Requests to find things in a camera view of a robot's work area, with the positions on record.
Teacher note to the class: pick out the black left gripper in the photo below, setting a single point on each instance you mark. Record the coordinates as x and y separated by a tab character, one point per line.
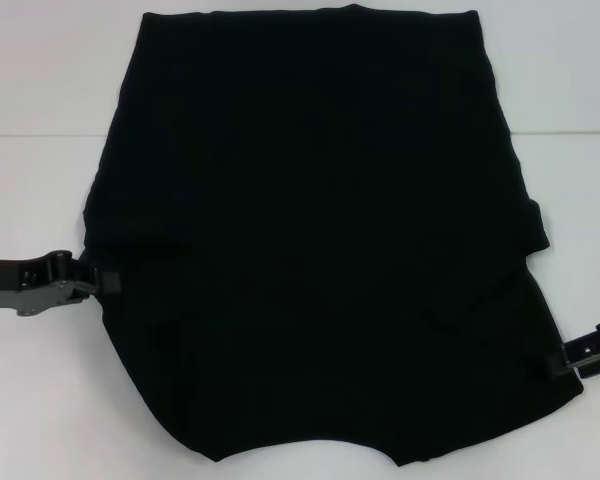
25	282

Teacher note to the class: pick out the black shirt with white print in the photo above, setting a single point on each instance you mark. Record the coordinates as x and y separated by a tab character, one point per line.
300	225

